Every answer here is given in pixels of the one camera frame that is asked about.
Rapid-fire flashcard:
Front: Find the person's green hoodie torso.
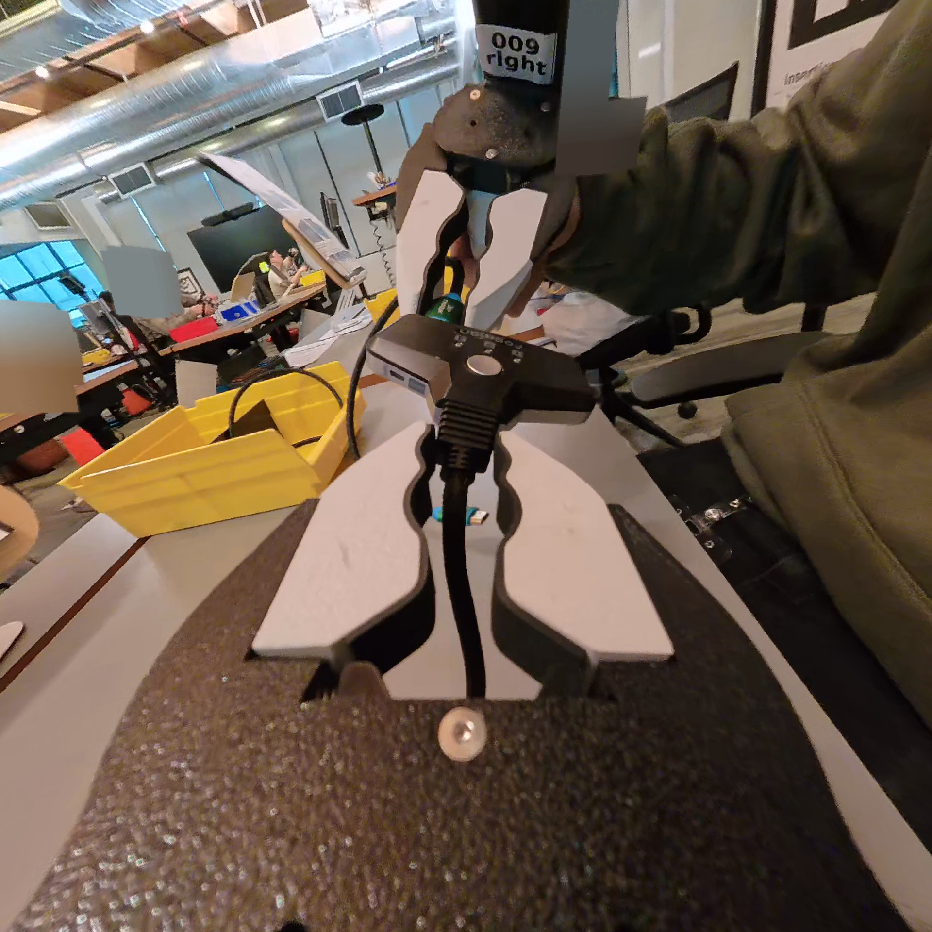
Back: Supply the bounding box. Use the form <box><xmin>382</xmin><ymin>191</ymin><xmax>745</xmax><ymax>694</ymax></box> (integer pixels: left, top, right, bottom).
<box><xmin>721</xmin><ymin>291</ymin><xmax>932</xmax><ymax>729</ymax></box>

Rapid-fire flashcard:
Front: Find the black monitor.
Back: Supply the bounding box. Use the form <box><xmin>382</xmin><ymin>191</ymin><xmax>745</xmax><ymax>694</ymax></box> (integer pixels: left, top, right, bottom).
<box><xmin>188</xmin><ymin>211</ymin><xmax>292</xmax><ymax>292</ymax></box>

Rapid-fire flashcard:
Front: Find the silver air duct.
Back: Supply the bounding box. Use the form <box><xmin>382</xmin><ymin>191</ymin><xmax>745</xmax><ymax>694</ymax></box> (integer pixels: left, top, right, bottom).
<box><xmin>0</xmin><ymin>29</ymin><xmax>474</xmax><ymax>212</ymax></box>

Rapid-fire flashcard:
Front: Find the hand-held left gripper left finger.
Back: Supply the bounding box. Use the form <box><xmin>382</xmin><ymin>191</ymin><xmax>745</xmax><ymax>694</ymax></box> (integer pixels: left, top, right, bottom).
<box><xmin>251</xmin><ymin>421</ymin><xmax>439</xmax><ymax>674</ymax></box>

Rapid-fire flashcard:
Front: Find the black floor lamp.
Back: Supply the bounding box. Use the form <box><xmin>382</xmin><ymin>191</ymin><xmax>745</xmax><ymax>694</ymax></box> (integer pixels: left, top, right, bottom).
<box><xmin>342</xmin><ymin>104</ymin><xmax>384</xmax><ymax>190</ymax></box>

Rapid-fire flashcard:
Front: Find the black cable with green plug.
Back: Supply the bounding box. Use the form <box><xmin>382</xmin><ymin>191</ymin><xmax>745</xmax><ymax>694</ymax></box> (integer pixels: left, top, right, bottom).
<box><xmin>229</xmin><ymin>258</ymin><xmax>467</xmax><ymax>460</ymax></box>

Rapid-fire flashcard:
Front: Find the black and white wall poster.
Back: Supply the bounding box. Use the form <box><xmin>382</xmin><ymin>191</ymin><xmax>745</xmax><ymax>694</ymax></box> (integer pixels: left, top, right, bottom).
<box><xmin>750</xmin><ymin>0</ymin><xmax>900</xmax><ymax>110</ymax></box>

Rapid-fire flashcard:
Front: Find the wooden standing desk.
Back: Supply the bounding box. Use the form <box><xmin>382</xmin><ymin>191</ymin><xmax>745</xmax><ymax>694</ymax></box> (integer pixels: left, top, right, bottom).
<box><xmin>353</xmin><ymin>185</ymin><xmax>400</xmax><ymax>292</ymax></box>

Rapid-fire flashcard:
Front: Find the black office chair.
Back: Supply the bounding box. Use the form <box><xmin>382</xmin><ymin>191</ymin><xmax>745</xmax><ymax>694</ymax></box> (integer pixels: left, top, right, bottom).
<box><xmin>575</xmin><ymin>306</ymin><xmax>831</xmax><ymax>447</ymax></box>

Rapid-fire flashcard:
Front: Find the white plastic bag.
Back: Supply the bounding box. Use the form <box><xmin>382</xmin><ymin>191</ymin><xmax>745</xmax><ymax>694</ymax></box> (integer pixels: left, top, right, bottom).
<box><xmin>539</xmin><ymin>291</ymin><xmax>656</xmax><ymax>358</ymax></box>

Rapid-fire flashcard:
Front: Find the yellow plastic bin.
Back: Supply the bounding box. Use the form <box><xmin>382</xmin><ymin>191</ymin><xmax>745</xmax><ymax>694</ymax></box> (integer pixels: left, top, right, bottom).
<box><xmin>58</xmin><ymin>360</ymin><xmax>365</xmax><ymax>536</ymax></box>

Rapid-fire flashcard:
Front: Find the black bin divider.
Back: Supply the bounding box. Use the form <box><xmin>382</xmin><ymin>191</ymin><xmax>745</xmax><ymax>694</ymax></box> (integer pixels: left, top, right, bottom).
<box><xmin>211</xmin><ymin>400</ymin><xmax>321</xmax><ymax>447</ymax></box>

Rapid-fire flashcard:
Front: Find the person's right hand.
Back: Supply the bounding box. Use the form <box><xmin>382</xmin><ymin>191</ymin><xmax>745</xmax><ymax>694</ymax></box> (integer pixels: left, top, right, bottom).
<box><xmin>528</xmin><ymin>178</ymin><xmax>582</xmax><ymax>292</ymax></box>

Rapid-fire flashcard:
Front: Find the black usb hub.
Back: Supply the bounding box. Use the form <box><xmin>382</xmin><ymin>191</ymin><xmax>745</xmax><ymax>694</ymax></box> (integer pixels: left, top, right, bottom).
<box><xmin>364</xmin><ymin>313</ymin><xmax>598</xmax><ymax>431</ymax></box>

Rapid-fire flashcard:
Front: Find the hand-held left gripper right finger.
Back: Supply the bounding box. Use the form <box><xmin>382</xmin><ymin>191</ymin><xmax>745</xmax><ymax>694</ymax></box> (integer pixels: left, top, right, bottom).
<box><xmin>490</xmin><ymin>430</ymin><xmax>675</xmax><ymax>678</ymax></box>

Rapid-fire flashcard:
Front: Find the tilted document holder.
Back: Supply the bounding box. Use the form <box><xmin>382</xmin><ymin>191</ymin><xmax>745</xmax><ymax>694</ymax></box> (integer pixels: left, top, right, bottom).
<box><xmin>197</xmin><ymin>149</ymin><xmax>368</xmax><ymax>288</ymax></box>

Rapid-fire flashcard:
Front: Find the black braided hub cable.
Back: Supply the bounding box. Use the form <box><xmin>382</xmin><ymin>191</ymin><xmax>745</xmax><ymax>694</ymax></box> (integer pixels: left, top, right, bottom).
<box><xmin>435</xmin><ymin>408</ymin><xmax>505</xmax><ymax>700</ymax></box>

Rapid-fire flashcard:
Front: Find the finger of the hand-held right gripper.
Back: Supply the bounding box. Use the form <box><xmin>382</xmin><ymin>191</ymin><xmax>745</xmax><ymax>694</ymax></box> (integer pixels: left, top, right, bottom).
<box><xmin>397</xmin><ymin>169</ymin><xmax>467</xmax><ymax>316</ymax></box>
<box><xmin>466</xmin><ymin>191</ymin><xmax>550</xmax><ymax>332</ymax></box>

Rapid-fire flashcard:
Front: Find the black mesh chair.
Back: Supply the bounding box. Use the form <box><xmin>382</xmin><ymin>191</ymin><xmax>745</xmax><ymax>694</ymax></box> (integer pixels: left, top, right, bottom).
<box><xmin>666</xmin><ymin>62</ymin><xmax>740</xmax><ymax>123</ymax></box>

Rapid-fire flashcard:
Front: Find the person's right forearm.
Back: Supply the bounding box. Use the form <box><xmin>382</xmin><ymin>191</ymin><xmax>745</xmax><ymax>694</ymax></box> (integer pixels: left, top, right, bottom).
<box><xmin>542</xmin><ymin>0</ymin><xmax>932</xmax><ymax>317</ymax></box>

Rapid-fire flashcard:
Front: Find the background work table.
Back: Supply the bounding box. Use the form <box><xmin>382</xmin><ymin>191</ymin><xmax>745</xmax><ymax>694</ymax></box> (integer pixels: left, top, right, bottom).
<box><xmin>156</xmin><ymin>280</ymin><xmax>329</xmax><ymax>358</ymax></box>

